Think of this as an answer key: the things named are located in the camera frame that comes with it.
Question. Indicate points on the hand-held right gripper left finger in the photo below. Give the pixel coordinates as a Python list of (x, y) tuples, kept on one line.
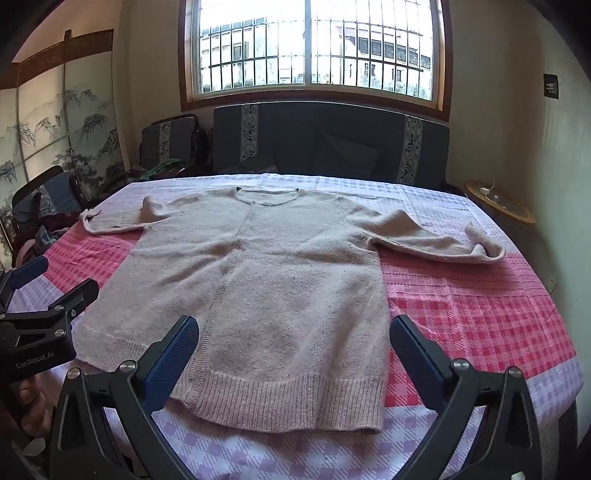
[(178, 350)]

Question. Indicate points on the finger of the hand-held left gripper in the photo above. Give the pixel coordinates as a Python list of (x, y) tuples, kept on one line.
[(74, 297), (30, 272)]

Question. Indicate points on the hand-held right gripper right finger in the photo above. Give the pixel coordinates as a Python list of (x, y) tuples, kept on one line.
[(411, 350)]

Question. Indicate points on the beige knit sweater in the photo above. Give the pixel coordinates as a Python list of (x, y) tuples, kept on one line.
[(277, 300)]

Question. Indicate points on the person's left hand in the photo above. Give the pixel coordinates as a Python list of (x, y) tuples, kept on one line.
[(33, 406)]

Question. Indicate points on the pink and purple checked blanket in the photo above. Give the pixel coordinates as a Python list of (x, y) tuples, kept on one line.
[(461, 323)]

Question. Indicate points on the dark chair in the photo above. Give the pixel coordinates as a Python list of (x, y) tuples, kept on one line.
[(48, 184)]

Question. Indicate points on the painted folding screen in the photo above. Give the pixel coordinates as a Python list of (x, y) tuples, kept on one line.
[(41, 129)]

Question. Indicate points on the green cloth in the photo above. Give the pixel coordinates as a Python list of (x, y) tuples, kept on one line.
[(159, 170)]

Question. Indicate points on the round wooden side table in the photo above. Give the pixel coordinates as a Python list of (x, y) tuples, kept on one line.
[(505, 205)]

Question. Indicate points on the dark armchair with patterned strip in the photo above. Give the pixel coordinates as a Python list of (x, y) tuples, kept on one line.
[(175, 147)]

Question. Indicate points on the dark throw pillow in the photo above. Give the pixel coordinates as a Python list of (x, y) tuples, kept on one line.
[(351, 154)]

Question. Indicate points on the dark sofa with patterned strips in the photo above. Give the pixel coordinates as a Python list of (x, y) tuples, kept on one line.
[(286, 134)]

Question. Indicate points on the dark wall plaque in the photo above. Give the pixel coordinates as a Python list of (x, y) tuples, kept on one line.
[(551, 85)]

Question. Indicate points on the barred window with wooden frame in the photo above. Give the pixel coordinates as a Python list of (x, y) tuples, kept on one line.
[(314, 46)]

